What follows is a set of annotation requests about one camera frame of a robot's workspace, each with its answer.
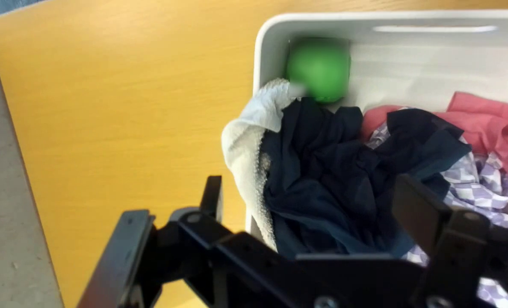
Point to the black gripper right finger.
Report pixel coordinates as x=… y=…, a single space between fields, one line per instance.
x=429 y=223

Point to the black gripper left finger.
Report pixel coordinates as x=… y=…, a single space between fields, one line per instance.
x=134 y=257

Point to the purple white checkered cloth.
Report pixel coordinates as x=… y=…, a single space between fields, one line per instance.
x=481 y=185

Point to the dark navy cloth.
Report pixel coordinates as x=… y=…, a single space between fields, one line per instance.
x=327 y=182

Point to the white plastic basket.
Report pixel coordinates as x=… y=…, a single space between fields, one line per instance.
x=412 y=62

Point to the pink cloth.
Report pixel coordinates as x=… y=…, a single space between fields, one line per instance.
x=493 y=129

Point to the off-white terry towel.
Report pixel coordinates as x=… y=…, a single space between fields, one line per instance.
x=246 y=142

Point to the green ball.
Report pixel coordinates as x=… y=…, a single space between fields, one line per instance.
x=318 y=69

